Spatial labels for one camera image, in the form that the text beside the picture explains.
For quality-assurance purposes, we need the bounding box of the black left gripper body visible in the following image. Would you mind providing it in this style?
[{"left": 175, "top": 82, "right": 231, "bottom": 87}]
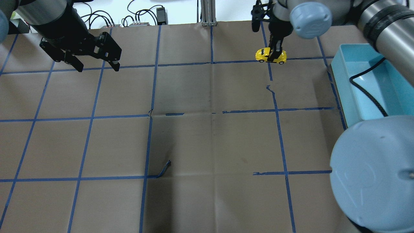
[{"left": 32, "top": 10, "right": 107, "bottom": 65}]

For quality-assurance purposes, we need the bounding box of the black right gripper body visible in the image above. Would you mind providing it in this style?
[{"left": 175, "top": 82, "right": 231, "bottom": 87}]
[{"left": 252, "top": 0, "right": 293, "bottom": 49}]

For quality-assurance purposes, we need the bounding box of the yellow toy beetle car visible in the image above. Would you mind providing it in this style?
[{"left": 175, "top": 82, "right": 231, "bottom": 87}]
[{"left": 255, "top": 47, "right": 287, "bottom": 64}]

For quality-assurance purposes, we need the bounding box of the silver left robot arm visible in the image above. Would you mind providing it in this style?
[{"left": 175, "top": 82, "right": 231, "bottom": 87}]
[{"left": 1, "top": 0, "right": 122, "bottom": 72}]

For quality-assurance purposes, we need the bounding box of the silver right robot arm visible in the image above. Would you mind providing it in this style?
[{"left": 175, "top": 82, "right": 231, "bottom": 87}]
[{"left": 251, "top": 0, "right": 413, "bottom": 233}]

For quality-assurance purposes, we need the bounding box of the black power adapter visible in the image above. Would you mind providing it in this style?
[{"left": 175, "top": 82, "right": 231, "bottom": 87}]
[{"left": 156, "top": 6, "right": 168, "bottom": 25}]

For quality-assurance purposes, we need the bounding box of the light blue plastic bin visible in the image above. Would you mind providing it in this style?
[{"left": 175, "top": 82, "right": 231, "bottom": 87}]
[{"left": 331, "top": 44, "right": 414, "bottom": 127}]

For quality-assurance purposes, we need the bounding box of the aluminium frame post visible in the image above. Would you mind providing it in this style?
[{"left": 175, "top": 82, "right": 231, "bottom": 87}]
[{"left": 200, "top": 0, "right": 217, "bottom": 27}]

